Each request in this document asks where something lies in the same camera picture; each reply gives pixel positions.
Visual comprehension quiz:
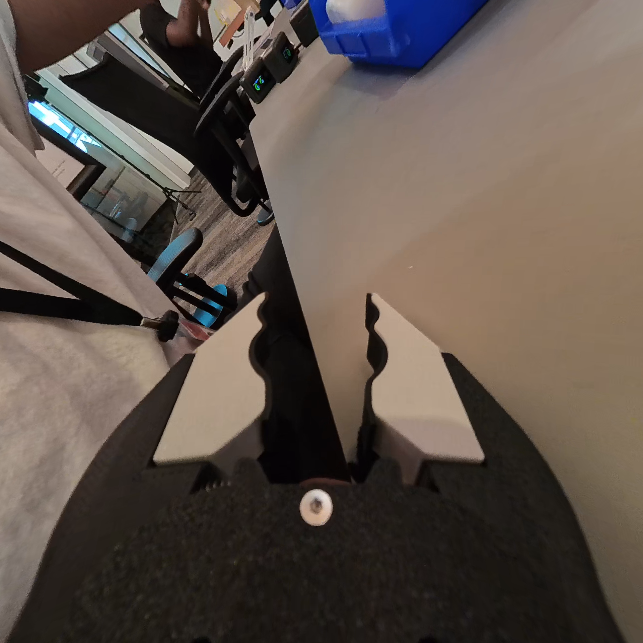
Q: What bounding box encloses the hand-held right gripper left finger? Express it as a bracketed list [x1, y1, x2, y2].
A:
[153, 291, 275, 463]

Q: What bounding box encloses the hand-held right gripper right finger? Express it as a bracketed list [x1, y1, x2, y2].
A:
[363, 293, 486, 487]

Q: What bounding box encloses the person's left forearm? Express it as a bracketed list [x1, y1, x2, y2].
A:
[7, 0, 154, 76]

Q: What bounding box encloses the blue and black stool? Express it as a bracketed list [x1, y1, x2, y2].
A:
[148, 227, 238, 328]

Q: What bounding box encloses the black tripod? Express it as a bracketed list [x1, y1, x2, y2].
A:
[151, 183, 203, 225]

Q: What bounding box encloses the black office chair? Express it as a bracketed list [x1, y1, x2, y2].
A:
[60, 48, 275, 225]

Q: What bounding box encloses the black device with lit screen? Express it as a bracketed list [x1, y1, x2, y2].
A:
[261, 32, 300, 82]
[240, 58, 277, 104]

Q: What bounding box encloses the white perforated strip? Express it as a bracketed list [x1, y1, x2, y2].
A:
[242, 7, 257, 72]

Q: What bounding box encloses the wooden desk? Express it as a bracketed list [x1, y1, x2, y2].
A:
[213, 0, 263, 52]

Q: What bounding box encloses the large blue plastic bin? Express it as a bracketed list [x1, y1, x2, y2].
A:
[308, 0, 490, 69]

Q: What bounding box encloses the black box device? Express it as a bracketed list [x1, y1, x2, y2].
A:
[290, 2, 320, 48]

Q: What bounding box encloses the white roll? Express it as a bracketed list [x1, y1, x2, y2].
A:
[326, 0, 385, 24]

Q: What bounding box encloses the black lanyard strap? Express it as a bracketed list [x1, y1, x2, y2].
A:
[0, 241, 180, 343]

